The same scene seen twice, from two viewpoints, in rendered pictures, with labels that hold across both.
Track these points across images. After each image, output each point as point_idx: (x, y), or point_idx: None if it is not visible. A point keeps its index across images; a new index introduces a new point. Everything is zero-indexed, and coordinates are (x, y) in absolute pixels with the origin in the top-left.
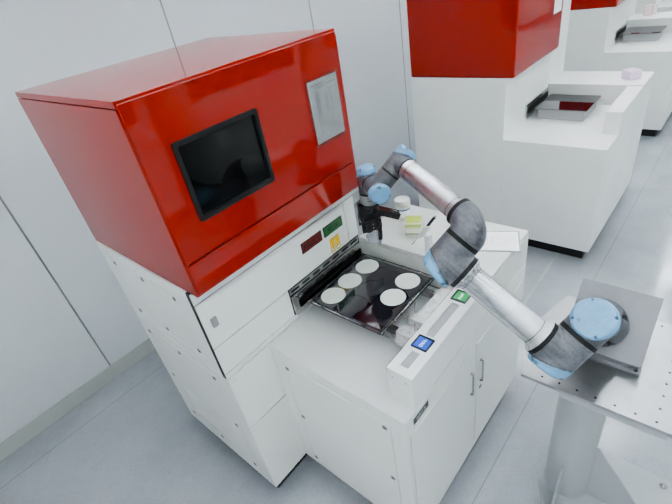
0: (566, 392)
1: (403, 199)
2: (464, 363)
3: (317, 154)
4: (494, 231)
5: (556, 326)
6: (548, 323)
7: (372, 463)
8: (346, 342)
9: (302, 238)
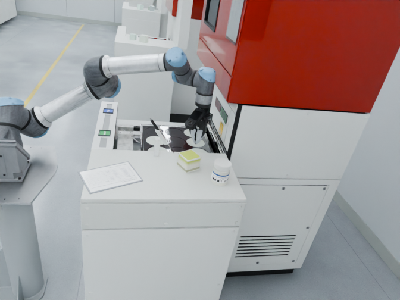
0: (25, 145)
1: (220, 162)
2: None
3: (224, 41)
4: (115, 186)
5: (32, 109)
6: (37, 109)
7: None
8: None
9: (218, 94)
